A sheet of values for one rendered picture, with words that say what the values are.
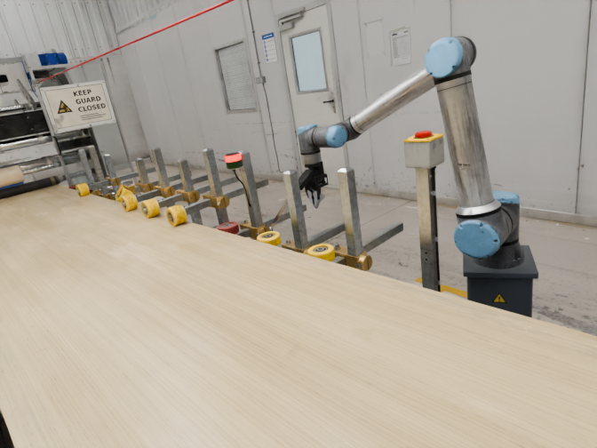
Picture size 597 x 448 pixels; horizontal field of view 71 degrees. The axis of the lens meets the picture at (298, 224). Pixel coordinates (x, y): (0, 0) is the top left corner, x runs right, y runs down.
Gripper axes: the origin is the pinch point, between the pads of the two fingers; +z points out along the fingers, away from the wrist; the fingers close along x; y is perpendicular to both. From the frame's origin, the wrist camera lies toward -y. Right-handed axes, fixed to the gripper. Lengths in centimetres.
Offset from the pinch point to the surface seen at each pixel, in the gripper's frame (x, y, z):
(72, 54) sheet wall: 852, 186, -169
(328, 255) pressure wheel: -54, -49, -7
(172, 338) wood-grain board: -52, -98, -7
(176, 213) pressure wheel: 21, -57, -13
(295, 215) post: -30, -38, -13
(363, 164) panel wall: 163, 239, 47
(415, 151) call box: -80, -40, -37
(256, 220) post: -5.8, -37.9, -7.5
